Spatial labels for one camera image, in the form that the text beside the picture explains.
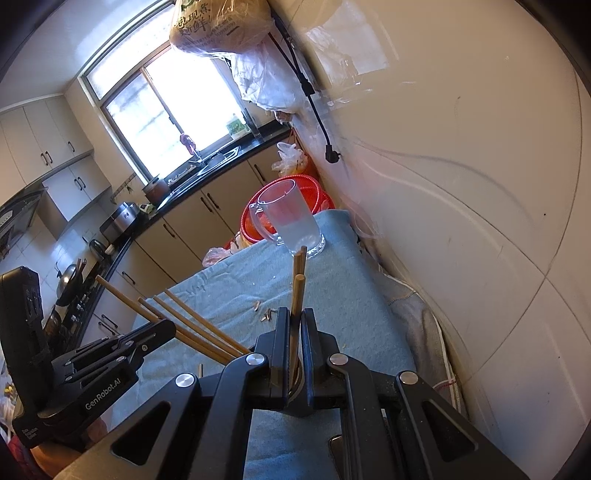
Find hanging white plastic bag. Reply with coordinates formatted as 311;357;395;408
228;39;320;114

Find clear glass mug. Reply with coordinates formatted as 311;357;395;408
249;179;326;258

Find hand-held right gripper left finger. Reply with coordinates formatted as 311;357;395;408
58;308;289;480

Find clear plastic bag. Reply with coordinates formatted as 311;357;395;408
271;142;309;175

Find beige upper cabinets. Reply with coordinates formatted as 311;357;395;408
0;95;115;223

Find kitchen window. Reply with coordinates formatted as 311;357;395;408
78;28;260;186

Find black kitchen countertop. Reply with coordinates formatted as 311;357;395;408
46;127;295;354

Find blue towel table cover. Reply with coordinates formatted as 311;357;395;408
108;209;416;480

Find beige base cabinets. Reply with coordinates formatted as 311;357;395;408
78;138;320;363

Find black phone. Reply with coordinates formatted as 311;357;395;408
328;434;346;480

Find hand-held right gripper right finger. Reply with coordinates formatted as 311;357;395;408
302;309;529;480

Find hanging printed food bag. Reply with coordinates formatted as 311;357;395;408
168;0;276;59

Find person's left hand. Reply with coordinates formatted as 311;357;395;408
32;422;112;478

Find range hood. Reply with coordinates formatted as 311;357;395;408
0;191;48;232

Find sink faucet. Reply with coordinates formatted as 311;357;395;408
180;133;205;163

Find brown cooking pot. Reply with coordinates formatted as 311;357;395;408
141;175;170;207

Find green bottle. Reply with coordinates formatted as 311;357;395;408
225;113;248;139

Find steel kitchen sink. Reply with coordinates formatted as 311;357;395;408
166;145;243;186

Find wok with utensils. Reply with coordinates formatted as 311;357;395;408
54;257;89;306

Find pink plastic bag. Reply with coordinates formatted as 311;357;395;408
202;233;252;269

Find black power cord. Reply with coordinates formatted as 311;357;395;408
268;13;343;165

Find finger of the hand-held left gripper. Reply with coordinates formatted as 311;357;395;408
53;319;177;368
60;347;144;387

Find red plastic basin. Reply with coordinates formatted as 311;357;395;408
240;174;336;246

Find gas stove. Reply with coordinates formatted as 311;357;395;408
44;295;100;352

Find dark kettle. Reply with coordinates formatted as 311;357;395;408
89;239;117;262

